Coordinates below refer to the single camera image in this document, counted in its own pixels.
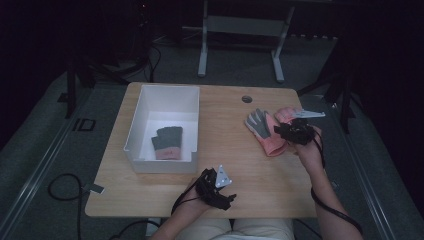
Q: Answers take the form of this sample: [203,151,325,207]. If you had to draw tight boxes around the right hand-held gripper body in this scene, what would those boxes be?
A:
[283,109,327,146]

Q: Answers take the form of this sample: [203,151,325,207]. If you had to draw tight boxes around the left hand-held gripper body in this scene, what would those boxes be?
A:
[194,164,238,212]

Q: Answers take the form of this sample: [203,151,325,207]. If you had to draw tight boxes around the pink glove red print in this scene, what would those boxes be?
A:
[274,106,304,125]

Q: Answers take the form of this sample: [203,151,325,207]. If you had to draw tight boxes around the pink glove grey palm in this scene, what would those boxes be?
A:
[244,108,290,158]

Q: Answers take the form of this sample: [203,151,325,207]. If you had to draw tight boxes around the grey knit glove labelled cuff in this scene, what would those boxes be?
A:
[150,126,184,161]

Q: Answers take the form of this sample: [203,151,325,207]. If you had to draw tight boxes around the white plastic box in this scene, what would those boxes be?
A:
[123,84,201,175]

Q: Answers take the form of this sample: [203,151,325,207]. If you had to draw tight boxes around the person's left hand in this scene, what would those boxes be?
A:
[181,178,215,215]

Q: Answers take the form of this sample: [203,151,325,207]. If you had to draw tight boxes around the person's right hand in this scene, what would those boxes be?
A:
[292,125,325,173]

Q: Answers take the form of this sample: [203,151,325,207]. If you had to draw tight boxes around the person's legs in beige trousers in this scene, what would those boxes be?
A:
[175,218,296,240]

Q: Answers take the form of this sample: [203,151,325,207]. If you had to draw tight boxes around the black floor stand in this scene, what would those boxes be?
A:
[297,39,359,135]
[57,49,151,120]

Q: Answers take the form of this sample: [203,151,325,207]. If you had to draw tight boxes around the white table leg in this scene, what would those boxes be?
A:
[145,217,162,238]

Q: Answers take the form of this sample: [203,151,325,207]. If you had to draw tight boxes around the left hand-held gripper cable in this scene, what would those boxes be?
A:
[170,183,202,216]

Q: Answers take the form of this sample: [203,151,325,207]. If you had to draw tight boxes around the hand-held gripper cable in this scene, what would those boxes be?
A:
[170,183,202,216]
[309,128,364,235]

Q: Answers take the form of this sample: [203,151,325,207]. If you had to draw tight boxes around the right hand-held gripper cable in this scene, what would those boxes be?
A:
[309,128,364,235]

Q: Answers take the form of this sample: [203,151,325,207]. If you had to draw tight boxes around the metal floor rail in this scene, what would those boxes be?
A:
[0,96,88,240]
[328,102,398,240]

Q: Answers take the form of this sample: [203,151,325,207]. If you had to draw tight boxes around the white metal desk frame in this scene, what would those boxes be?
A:
[181,0,296,84]

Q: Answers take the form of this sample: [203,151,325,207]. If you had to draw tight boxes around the bundle of black cables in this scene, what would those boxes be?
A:
[133,41,163,84]

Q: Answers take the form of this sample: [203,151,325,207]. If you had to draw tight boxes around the black looped floor cable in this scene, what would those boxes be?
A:
[47,173,84,240]

